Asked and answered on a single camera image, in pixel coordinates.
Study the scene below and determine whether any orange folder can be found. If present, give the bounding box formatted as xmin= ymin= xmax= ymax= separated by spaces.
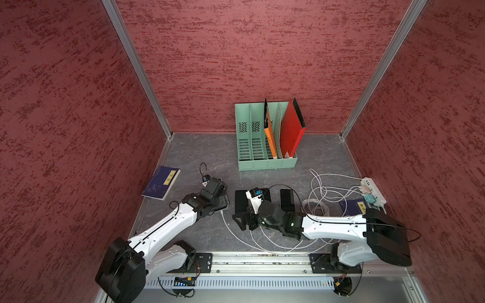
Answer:
xmin=264 ymin=99 xmax=278 ymax=159

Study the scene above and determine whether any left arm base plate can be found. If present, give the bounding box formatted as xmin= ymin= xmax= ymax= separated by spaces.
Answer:
xmin=168 ymin=252 xmax=213 ymax=274

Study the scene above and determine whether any right purple book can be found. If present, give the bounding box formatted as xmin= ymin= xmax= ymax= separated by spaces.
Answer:
xmin=339 ymin=198 xmax=370 ymax=217

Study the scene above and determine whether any green file organizer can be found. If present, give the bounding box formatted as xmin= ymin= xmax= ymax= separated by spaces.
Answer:
xmin=234 ymin=102 xmax=298 ymax=171

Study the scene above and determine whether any black phone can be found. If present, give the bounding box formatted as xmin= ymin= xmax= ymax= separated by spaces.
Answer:
xmin=280 ymin=189 xmax=296 ymax=212
xmin=261 ymin=188 xmax=272 ymax=202
xmin=234 ymin=190 xmax=249 ymax=215

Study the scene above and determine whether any purple book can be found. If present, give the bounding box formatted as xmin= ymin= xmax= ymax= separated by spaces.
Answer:
xmin=141 ymin=166 xmax=181 ymax=201
xmin=339 ymin=198 xmax=370 ymax=217

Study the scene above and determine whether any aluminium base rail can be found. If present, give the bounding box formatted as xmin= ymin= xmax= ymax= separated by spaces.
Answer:
xmin=138 ymin=252 xmax=428 ymax=302

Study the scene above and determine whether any left purple book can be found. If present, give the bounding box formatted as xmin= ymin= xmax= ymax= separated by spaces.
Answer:
xmin=141 ymin=166 xmax=181 ymax=201

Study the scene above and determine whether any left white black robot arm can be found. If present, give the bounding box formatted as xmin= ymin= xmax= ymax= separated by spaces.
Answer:
xmin=95 ymin=178 xmax=229 ymax=302

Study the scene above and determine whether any red folder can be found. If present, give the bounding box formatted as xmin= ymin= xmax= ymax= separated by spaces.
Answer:
xmin=280 ymin=99 xmax=306 ymax=159

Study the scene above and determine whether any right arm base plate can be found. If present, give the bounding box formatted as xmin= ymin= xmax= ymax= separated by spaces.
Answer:
xmin=309 ymin=254 xmax=362 ymax=275

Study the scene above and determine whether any white power strip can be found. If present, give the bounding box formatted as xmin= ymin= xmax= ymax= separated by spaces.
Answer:
xmin=360 ymin=178 xmax=386 ymax=207

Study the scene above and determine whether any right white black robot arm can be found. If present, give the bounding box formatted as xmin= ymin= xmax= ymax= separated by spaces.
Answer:
xmin=248 ymin=200 xmax=413 ymax=267

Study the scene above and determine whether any grey patterned folder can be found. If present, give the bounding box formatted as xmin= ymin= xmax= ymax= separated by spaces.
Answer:
xmin=274 ymin=105 xmax=283 ymax=159

